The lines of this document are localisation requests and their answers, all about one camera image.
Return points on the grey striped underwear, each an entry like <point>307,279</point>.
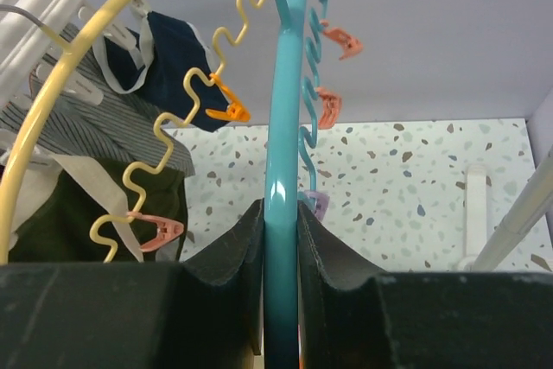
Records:
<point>120,127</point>

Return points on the yellow round clip hanger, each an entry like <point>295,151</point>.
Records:
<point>72,54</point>

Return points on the navy blue underwear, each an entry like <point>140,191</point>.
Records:
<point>166,49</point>

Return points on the olive green underwear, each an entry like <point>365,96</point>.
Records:
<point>54,213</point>

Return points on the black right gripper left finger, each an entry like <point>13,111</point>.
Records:
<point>205,312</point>

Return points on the blue round clip hanger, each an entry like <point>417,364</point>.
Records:
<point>292,131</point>

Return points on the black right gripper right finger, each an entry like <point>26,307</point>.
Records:
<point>356,315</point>

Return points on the white rectangular clip hanger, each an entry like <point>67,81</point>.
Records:
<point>27,58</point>

